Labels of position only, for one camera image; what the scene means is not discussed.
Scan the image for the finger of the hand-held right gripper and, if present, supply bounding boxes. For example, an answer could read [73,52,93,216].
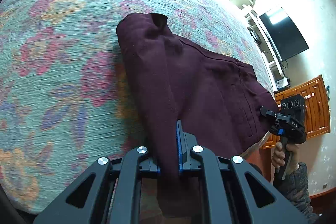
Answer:
[259,106,285,122]
[267,122,284,136]

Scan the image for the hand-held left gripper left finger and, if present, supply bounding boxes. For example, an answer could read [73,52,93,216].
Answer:
[33,146,162,224]

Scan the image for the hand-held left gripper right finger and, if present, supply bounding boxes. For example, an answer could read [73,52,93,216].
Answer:
[176,120,309,224]

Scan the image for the maroon pants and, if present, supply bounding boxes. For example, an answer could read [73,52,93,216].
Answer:
[116,13,279,219]

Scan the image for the person's right forearm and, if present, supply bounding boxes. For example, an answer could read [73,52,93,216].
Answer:
[273,162,319,224]

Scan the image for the person's right hand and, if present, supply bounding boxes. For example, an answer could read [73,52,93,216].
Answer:
[271,141,300,177]

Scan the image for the wooden cabinet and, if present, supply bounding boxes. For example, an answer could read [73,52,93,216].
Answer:
[262,75,331,149]

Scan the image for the black set-top box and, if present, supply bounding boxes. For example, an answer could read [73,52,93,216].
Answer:
[276,77,290,88]

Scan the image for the white television stand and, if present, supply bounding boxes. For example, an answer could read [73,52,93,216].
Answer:
[244,7,286,90]

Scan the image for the black television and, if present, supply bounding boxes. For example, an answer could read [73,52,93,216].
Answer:
[259,7,310,62]

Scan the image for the floral bedspread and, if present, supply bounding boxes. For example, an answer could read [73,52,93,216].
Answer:
[0,0,276,215]

